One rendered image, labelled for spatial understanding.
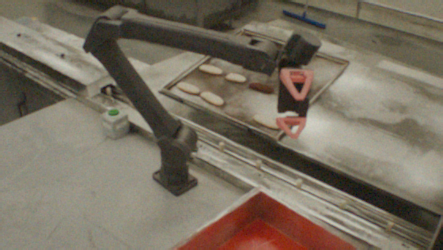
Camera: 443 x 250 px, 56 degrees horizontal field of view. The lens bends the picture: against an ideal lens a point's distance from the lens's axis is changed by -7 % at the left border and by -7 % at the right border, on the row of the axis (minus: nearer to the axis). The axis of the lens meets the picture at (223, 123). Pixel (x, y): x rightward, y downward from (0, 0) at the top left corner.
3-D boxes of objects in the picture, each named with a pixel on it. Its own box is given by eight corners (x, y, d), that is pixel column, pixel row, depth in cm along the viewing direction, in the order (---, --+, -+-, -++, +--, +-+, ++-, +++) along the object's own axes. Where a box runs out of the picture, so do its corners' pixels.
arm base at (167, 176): (151, 177, 131) (176, 197, 124) (148, 156, 127) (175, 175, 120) (173, 165, 137) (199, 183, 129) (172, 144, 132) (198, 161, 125)
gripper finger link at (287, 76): (313, 120, 88) (308, 93, 96) (318, 91, 84) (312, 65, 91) (280, 119, 89) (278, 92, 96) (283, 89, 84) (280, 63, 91)
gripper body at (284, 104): (305, 115, 98) (302, 96, 104) (312, 77, 91) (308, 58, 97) (276, 115, 98) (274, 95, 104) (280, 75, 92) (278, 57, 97)
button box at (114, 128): (102, 141, 153) (97, 114, 147) (119, 131, 158) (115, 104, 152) (117, 150, 148) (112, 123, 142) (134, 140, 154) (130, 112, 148)
